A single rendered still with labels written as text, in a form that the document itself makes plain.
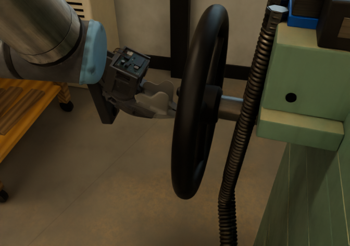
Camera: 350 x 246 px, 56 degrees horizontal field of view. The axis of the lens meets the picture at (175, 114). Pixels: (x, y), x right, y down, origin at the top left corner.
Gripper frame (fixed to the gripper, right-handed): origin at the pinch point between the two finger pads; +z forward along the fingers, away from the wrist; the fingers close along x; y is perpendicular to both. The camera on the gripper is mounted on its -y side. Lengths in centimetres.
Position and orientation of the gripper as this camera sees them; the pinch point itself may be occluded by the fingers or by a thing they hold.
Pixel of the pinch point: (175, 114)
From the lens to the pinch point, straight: 62.7
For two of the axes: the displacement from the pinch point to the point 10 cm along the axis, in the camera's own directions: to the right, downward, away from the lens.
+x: 2.7, -6.4, 7.2
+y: 3.3, -6.4, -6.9
